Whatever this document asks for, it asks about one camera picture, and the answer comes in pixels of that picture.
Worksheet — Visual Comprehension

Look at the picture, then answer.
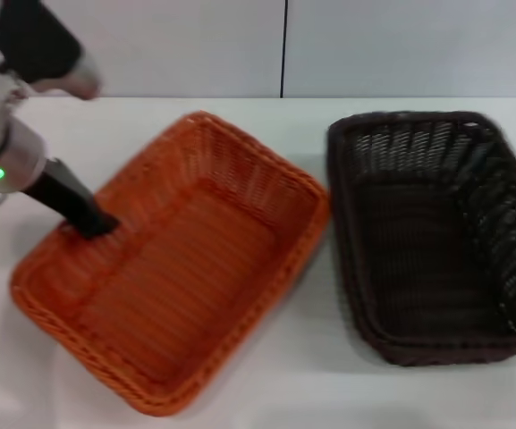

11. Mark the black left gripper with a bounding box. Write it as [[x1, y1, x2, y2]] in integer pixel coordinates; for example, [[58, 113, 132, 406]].
[[21, 157, 121, 241]]

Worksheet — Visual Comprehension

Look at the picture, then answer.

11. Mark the orange woven basket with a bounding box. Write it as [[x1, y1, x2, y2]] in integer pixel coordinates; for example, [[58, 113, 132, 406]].
[[10, 110, 333, 407]]

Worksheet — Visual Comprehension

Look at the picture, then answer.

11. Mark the dark brown woven basket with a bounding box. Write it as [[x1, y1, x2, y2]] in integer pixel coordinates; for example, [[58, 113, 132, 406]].
[[326, 109, 516, 367]]

